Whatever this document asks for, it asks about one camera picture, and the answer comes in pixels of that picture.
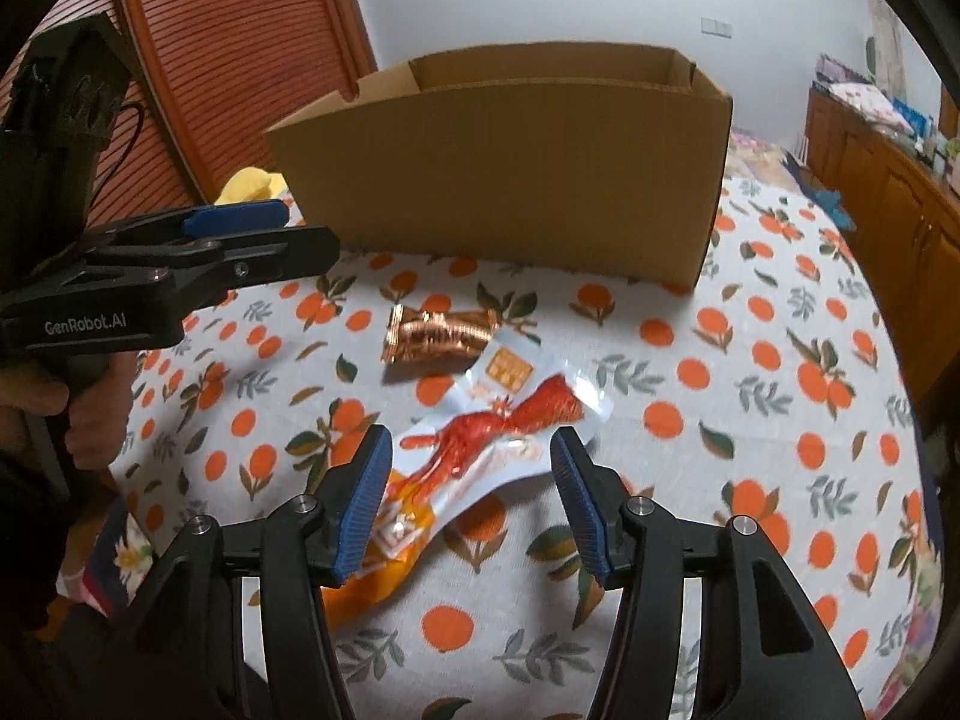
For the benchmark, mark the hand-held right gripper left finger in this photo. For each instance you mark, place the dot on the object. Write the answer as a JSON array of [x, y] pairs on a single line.
[[360, 510]]

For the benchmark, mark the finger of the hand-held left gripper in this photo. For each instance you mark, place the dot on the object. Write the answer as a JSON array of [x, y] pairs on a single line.
[[285, 249], [236, 216]]

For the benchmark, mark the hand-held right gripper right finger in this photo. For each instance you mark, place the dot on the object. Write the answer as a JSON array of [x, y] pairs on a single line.
[[585, 510]]

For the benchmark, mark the orange snack packet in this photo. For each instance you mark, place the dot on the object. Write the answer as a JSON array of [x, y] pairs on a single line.
[[390, 570]]

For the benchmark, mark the white packet with red snack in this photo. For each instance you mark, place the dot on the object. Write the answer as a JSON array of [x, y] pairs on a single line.
[[525, 405]]

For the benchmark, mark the copper foil snack packet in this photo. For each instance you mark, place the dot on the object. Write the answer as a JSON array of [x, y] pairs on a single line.
[[439, 336]]

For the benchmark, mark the brown cardboard box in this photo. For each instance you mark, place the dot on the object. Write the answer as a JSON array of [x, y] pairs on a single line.
[[510, 180]]

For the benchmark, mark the person's left hand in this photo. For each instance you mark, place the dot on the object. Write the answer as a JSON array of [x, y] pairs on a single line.
[[101, 412]]

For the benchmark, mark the yellow plush toy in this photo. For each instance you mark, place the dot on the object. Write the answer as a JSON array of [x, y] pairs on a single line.
[[251, 186]]

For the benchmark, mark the wooden slatted wardrobe door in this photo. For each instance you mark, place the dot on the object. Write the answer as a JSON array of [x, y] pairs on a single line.
[[247, 52]]

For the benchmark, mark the orange fruit print bedsheet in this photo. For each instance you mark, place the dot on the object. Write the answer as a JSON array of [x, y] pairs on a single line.
[[750, 390]]

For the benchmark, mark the floral patterned cloth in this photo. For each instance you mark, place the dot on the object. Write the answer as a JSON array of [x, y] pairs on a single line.
[[112, 562]]

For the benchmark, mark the blue cloth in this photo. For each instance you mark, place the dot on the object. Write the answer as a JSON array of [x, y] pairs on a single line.
[[831, 208]]

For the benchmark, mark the floral blanket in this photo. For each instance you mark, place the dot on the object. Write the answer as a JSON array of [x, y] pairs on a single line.
[[761, 157]]

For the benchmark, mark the wooden dresser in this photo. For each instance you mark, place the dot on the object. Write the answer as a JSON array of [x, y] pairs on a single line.
[[885, 187]]

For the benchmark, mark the folded dotted cloth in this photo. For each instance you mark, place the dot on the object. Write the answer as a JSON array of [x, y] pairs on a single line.
[[870, 105]]

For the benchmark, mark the light patterned curtain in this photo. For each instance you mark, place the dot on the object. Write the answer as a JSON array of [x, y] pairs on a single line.
[[889, 45]]

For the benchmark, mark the white wall switch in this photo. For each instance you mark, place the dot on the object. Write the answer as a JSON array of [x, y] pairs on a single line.
[[717, 26]]

